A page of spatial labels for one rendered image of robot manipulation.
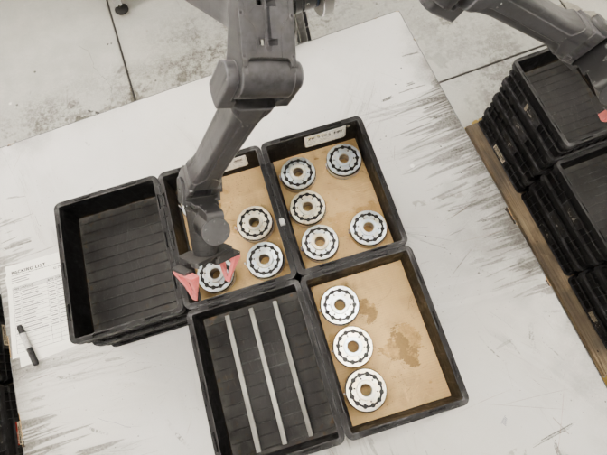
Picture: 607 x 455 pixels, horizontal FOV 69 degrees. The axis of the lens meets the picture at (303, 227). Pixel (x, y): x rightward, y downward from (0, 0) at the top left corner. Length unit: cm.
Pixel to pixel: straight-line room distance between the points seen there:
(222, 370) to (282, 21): 91
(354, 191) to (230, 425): 72
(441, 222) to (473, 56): 143
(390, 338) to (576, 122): 120
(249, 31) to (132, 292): 93
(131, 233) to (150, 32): 175
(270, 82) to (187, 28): 230
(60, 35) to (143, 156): 164
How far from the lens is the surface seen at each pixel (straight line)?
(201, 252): 96
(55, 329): 159
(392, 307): 123
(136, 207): 142
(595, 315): 212
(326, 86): 164
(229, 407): 124
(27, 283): 167
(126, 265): 137
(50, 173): 177
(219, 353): 125
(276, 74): 59
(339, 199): 130
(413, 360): 123
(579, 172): 207
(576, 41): 96
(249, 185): 134
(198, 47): 277
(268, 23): 60
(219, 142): 72
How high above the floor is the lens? 204
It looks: 72 degrees down
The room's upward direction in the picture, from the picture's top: 12 degrees counter-clockwise
